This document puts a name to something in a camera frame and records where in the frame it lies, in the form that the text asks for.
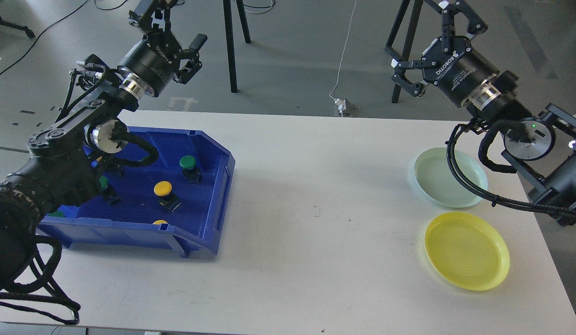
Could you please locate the black tripod legs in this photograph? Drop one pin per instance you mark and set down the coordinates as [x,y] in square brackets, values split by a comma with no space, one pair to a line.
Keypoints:
[411,30]
[229,36]

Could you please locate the black tripod legs right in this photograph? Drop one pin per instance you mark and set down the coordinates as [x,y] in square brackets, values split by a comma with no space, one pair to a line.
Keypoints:
[411,30]

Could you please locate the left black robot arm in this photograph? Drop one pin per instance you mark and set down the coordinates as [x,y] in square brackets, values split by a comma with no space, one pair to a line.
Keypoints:
[68,158]

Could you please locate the yellow plate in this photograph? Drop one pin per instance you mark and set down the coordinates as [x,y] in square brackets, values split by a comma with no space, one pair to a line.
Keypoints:
[467,251]

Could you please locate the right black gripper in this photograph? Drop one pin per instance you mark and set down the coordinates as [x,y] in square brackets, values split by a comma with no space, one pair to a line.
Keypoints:
[460,67]

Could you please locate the green push button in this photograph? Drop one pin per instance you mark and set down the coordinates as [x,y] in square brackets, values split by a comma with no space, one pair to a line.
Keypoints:
[191,172]

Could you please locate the light green plate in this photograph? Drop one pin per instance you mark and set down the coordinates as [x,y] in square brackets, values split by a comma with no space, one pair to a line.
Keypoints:
[432,175]

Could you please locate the green button bin corner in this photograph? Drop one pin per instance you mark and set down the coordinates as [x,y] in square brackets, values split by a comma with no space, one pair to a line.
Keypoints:
[56,214]

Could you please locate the blue plastic bin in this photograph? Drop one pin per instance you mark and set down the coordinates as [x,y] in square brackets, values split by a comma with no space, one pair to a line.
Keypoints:
[195,225]

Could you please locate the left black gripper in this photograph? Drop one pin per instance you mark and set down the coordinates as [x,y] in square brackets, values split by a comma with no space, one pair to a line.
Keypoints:
[157,56]

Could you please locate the black tripod legs left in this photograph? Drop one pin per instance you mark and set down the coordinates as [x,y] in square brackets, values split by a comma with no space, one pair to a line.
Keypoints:
[229,36]

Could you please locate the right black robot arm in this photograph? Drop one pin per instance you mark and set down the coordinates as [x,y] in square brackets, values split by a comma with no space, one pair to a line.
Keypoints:
[540,148]

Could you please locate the black stand leg corner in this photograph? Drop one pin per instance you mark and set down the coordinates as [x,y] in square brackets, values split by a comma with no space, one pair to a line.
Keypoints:
[29,33]

